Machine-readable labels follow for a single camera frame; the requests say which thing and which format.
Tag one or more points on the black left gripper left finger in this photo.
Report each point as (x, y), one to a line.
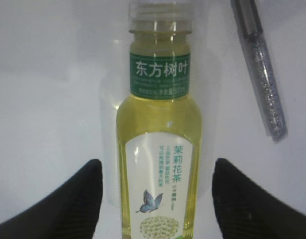
(70, 212)

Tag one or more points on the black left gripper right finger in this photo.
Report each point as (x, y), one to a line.
(244, 210)

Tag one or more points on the silver glitter pen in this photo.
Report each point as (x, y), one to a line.
(258, 62)

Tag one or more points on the yellow tea bottle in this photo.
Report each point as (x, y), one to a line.
(159, 125)

